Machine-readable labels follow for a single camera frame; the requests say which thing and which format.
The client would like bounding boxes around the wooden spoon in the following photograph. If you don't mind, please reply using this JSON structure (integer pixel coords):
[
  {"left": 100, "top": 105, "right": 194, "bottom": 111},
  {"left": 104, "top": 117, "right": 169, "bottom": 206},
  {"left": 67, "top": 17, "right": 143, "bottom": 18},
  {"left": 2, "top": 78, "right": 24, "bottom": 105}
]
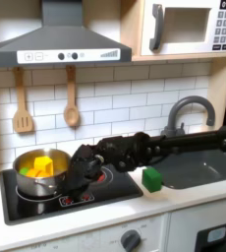
[{"left": 63, "top": 65, "right": 81, "bottom": 128}]

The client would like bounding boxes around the wooden slotted spatula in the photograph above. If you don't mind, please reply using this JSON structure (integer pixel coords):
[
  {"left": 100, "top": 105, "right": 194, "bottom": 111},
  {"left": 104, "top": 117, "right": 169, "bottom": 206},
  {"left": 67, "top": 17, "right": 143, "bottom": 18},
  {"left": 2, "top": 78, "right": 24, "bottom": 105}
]
[{"left": 12, "top": 67, "right": 34, "bottom": 134}]

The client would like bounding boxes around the grey stove knob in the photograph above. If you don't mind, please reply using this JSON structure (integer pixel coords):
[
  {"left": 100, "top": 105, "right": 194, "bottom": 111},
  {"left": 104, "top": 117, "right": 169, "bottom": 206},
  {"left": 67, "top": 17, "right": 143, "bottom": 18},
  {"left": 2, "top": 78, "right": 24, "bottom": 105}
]
[{"left": 120, "top": 228, "right": 142, "bottom": 252}]

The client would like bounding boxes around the grey tap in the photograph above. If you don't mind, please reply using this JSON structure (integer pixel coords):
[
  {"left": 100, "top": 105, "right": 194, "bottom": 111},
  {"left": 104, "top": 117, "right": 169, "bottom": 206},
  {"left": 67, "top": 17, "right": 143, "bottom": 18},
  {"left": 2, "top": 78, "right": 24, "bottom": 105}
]
[{"left": 160, "top": 95, "right": 216, "bottom": 138}]

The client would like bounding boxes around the white toy microwave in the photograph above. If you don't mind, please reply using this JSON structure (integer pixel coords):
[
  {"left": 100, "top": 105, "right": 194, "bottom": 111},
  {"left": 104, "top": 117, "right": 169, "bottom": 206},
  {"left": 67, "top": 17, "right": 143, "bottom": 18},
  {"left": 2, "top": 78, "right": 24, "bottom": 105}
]
[{"left": 140, "top": 0, "right": 226, "bottom": 57}]

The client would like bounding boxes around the grey microwave handle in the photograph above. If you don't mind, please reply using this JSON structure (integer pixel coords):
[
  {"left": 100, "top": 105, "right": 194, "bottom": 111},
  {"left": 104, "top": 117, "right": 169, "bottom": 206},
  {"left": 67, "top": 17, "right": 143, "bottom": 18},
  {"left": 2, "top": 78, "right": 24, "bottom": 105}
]
[{"left": 148, "top": 3, "right": 165, "bottom": 52}]

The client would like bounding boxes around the steel pot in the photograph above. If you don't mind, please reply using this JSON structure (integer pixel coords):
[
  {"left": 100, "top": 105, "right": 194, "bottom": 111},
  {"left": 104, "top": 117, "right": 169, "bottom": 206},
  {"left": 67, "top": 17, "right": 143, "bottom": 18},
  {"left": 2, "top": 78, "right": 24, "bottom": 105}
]
[{"left": 12, "top": 147, "right": 72, "bottom": 198}]

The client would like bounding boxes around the black stove cooktop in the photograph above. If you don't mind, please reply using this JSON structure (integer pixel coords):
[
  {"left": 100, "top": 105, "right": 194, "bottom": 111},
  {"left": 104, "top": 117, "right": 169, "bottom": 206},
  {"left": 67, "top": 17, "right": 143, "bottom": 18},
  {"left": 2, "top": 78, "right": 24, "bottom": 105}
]
[{"left": 0, "top": 163, "right": 144, "bottom": 226}]

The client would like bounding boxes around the wooden shelf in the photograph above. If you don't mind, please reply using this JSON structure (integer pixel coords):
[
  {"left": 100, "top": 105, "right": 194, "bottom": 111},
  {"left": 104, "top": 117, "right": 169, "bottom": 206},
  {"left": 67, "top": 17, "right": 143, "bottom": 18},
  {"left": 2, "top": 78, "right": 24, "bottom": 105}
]
[{"left": 131, "top": 51, "right": 226, "bottom": 63}]

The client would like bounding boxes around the grey extractor hood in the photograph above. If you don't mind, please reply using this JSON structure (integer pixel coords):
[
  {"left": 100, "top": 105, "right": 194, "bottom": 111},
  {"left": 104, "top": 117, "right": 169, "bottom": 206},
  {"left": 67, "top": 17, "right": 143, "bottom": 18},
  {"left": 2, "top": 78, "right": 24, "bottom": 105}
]
[{"left": 0, "top": 0, "right": 133, "bottom": 68}]

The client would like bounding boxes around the black oven door panel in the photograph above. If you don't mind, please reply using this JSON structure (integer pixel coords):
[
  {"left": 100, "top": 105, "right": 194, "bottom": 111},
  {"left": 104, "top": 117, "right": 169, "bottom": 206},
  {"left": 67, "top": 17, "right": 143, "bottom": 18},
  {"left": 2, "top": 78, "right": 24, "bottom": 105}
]
[{"left": 194, "top": 220, "right": 226, "bottom": 252}]

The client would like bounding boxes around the grey sink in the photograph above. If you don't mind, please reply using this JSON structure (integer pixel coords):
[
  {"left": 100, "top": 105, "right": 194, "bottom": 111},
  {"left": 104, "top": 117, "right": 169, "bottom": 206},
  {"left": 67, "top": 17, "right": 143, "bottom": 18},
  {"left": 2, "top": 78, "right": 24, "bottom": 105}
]
[{"left": 150, "top": 149, "right": 226, "bottom": 190}]

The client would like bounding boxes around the green block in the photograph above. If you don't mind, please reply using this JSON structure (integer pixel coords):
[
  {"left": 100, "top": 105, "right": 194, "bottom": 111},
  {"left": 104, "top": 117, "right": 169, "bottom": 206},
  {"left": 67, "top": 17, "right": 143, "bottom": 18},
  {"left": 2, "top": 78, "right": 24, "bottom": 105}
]
[{"left": 141, "top": 166, "right": 163, "bottom": 193}]

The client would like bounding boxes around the yellow block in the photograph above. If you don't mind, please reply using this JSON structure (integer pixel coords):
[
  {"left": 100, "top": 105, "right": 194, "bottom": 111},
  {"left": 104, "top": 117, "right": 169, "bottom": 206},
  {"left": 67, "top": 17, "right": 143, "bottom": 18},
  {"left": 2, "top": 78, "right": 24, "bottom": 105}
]
[{"left": 33, "top": 156, "right": 54, "bottom": 176}]

